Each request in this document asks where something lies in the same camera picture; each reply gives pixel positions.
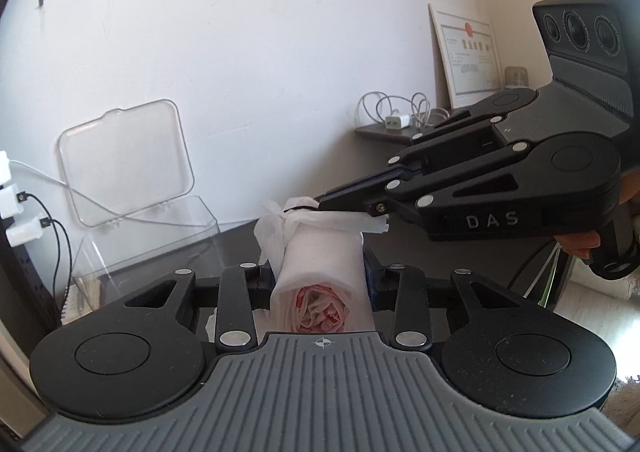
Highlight white charging cable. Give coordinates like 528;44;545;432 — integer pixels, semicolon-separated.
7;159;68;188

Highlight white coiled cable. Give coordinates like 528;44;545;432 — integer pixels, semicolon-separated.
356;91;397;127
395;91;435;128

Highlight green white paper sheets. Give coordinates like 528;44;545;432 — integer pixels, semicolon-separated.
539;246;563;305

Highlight white red printed shopping bag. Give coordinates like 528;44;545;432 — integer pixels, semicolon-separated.
252;197;392;334

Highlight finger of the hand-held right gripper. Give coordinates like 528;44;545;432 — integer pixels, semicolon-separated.
320;102;518;206
316;142;548;228

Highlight person's right hand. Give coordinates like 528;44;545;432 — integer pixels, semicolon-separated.
554;171;640;260

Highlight small lidded jar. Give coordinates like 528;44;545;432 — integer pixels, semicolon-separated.
504;65;529;89

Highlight beige fuzzy coat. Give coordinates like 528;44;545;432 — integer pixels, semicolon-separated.
602;372;640;433

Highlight beige stick bundle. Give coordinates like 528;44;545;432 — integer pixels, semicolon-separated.
61;279;83;325

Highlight black power strip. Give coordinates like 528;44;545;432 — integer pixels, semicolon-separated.
0;232;61;333

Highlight clear plastic hinged box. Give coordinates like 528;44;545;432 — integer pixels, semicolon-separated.
56;99;221;328

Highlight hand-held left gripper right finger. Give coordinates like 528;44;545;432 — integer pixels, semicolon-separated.
363;252;523;352

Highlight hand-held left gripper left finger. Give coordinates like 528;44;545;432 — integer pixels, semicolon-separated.
117;259;277;352

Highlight dark wall shelf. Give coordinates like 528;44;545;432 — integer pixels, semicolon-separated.
354;119;451;149

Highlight framed certificate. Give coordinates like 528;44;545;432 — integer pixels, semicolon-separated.
427;2;506;109

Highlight white charger with black cable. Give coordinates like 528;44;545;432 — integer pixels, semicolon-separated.
0;185;26;219
6;213;51;248

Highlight black charging cable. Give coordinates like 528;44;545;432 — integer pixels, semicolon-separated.
17;189;57;298
42;217;72;305

